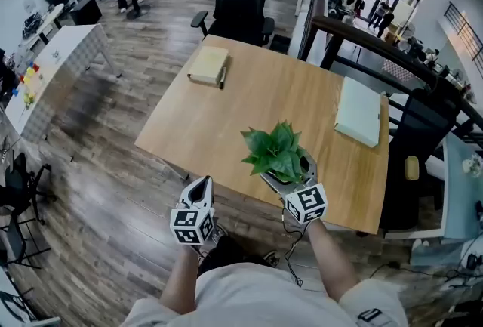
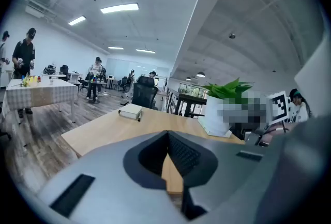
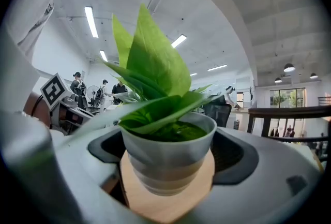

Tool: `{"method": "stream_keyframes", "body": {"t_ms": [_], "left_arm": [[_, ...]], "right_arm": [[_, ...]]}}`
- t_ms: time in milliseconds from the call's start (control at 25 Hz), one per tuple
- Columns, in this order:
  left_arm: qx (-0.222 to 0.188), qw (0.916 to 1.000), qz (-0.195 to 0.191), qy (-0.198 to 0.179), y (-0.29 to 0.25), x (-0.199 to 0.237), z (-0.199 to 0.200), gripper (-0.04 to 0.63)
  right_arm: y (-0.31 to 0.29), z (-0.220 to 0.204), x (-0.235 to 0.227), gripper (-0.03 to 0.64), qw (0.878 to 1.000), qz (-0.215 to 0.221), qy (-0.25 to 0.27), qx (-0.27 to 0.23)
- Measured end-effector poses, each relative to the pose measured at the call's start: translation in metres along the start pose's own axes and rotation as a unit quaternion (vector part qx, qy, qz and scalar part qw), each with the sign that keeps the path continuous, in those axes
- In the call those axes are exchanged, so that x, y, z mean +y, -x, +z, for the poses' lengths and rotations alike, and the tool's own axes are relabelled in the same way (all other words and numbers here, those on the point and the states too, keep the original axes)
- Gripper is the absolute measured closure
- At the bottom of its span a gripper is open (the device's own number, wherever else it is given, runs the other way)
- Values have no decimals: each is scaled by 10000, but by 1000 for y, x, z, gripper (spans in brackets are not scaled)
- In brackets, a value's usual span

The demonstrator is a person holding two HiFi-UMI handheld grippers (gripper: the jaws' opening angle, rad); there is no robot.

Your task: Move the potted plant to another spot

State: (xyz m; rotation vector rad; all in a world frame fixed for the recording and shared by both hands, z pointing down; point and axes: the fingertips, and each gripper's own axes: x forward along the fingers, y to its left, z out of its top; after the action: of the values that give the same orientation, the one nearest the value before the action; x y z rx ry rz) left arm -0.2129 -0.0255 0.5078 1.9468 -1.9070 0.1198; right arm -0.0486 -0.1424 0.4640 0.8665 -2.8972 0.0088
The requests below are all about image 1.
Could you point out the yellow lidded container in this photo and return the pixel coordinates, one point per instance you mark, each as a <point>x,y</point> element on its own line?
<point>412,168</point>

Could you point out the person's right shoe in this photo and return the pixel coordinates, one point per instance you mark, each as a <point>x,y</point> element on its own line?
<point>271,258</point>

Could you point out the black crate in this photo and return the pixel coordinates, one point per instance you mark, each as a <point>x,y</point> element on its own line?
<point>280,43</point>

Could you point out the pale green flat box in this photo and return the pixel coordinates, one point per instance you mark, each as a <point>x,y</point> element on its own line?
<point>358,112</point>

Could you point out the black metal railing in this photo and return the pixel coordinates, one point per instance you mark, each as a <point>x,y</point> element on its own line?
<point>377,44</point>

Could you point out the white patterned table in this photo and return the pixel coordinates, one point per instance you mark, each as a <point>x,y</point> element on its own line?
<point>68,61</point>

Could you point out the green plant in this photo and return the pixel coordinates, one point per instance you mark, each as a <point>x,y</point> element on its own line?
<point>279,152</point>

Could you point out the yellow flower bunch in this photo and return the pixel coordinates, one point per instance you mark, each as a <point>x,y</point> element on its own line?
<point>29,99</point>

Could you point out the light blue table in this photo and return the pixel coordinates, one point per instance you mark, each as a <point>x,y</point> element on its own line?
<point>462,204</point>

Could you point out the person's shoe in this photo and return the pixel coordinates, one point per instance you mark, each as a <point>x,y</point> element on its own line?
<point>271,258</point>
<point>220,233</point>

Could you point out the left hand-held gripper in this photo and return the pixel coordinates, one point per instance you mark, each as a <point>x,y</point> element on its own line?
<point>192,225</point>

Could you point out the person's right forearm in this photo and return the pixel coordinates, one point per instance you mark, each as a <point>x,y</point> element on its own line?
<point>332,261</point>

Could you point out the black pen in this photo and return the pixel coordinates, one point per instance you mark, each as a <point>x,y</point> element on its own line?
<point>222,77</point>

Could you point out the small white flower pot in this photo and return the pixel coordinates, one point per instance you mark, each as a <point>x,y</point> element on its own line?
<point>472,166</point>

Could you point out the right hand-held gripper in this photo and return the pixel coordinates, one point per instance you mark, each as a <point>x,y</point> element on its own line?
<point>307,202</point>

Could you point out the coloured toy blocks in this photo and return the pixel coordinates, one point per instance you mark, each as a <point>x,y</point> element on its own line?
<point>30,72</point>

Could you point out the beige book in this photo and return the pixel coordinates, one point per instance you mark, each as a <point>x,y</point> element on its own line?
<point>207,63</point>

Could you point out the person's left shoe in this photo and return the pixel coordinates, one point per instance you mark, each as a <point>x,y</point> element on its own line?
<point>220,233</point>

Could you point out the person's white shirt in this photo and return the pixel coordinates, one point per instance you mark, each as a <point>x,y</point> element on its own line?
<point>264,299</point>

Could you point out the black cabinet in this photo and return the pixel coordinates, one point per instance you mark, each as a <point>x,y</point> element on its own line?
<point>86,12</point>

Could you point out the person's left forearm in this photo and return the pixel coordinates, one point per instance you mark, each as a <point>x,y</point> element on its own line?
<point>179,280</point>

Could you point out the wooden table with white legs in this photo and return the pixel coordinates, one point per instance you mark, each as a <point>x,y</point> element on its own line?
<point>245,99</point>

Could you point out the person's black trousers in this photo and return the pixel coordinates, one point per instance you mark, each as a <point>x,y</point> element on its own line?
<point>230,252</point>

